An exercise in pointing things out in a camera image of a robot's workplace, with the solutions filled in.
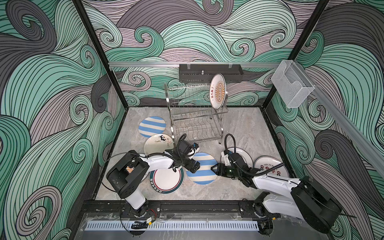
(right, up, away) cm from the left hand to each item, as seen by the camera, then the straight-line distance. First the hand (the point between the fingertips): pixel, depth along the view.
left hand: (194, 162), depth 89 cm
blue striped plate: (-32, +21, +19) cm, 43 cm away
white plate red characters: (+43, 0, -1) cm, 43 cm away
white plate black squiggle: (-24, +10, +9) cm, 27 cm away
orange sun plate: (+13, +42, -9) cm, 44 cm away
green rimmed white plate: (-16, -9, -7) cm, 20 cm away
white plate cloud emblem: (+33, +4, +2) cm, 33 cm away
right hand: (+11, -4, -4) cm, 12 cm away
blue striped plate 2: (+6, -6, -5) cm, 10 cm away
